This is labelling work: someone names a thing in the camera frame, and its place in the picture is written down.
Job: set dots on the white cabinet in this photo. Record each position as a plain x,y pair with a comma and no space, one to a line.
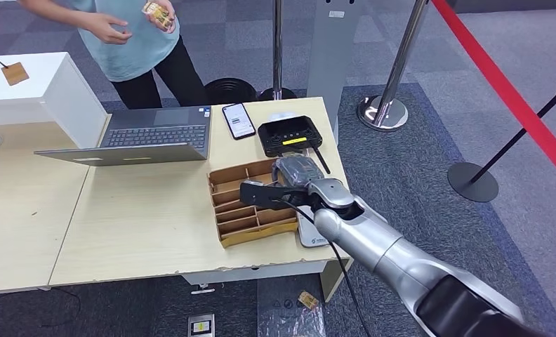
36,93

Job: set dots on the person's right hand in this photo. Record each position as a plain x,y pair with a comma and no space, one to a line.
101,28

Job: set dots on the wooden card organizer box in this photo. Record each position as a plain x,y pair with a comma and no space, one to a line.
241,223

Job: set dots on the red barrier belt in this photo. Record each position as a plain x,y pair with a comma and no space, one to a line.
506,81

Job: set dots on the person's right forearm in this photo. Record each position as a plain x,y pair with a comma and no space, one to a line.
50,9

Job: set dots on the grey laptop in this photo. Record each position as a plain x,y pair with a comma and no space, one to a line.
157,136

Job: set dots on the brown square tag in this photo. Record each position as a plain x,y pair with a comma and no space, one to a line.
15,74

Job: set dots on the white round pad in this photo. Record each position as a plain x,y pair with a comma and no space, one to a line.
281,115

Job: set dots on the chrome stanchion post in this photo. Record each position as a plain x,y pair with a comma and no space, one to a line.
382,113

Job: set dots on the black remote controller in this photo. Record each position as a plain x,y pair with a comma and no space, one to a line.
289,132

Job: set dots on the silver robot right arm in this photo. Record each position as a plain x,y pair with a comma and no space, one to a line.
380,242

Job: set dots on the metal desk bracket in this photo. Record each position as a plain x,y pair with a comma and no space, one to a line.
202,290

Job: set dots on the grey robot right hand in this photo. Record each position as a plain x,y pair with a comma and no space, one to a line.
299,169

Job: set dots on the metal floor socket box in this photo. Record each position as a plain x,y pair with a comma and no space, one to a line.
201,325

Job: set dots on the person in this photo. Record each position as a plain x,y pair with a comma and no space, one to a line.
134,51

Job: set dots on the black smartphone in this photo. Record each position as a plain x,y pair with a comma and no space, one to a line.
238,121

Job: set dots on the person's left hand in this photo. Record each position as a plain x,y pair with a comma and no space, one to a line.
172,14

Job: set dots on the clear floor plastic sheet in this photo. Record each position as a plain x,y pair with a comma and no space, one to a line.
282,321

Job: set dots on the black round stool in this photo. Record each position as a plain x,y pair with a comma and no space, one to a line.
231,90

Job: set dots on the slim chrome pole with base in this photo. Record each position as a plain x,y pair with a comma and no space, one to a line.
278,46

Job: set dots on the white card reader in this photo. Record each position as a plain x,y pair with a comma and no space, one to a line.
313,237

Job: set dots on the black pole floor stand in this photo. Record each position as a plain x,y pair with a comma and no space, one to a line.
472,183

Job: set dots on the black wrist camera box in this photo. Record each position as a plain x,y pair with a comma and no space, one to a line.
264,195

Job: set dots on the brown card on floor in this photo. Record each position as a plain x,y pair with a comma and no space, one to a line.
308,300

